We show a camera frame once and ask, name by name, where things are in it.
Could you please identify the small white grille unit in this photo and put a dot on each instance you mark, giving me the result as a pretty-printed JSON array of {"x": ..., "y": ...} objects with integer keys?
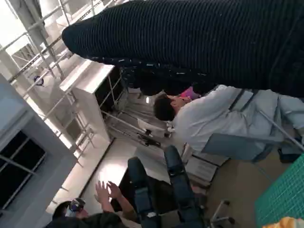
[{"x": 204, "y": 166}]

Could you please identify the person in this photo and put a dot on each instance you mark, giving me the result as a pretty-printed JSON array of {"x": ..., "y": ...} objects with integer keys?
[
  {"x": 202, "y": 123},
  {"x": 111, "y": 197}
]

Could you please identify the metal frame desk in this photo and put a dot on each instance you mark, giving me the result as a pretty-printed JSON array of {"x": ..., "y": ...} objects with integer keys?
[{"x": 128, "y": 107}]

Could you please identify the tall white cabinet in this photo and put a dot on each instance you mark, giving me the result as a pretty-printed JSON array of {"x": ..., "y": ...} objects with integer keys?
[{"x": 90, "y": 78}]

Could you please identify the long braided toy bread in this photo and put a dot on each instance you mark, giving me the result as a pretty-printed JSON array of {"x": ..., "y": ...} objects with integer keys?
[{"x": 295, "y": 224}]

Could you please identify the green cutting mat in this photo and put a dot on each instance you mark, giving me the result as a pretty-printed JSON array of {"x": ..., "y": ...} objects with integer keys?
[{"x": 285, "y": 190}]

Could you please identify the small round blue device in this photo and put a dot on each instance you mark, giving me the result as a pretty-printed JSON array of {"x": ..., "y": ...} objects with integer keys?
[{"x": 39, "y": 80}]

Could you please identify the black padded jacket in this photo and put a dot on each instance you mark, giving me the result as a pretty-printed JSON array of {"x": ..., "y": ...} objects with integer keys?
[{"x": 95, "y": 221}]

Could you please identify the grey blue chair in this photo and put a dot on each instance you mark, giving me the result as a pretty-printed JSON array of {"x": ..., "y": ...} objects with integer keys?
[{"x": 237, "y": 147}]

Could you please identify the black knitted gloved right hand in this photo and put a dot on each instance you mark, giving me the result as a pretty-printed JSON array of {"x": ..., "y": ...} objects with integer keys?
[{"x": 190, "y": 35}]

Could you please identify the pink phone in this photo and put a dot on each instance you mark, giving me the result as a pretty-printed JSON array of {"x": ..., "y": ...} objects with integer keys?
[{"x": 188, "y": 93}]

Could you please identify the dark window with frame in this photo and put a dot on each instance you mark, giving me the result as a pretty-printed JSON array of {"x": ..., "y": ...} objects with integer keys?
[{"x": 21, "y": 147}]

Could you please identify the white VR headset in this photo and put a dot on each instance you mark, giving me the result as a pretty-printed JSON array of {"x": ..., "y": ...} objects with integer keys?
[{"x": 77, "y": 205}]

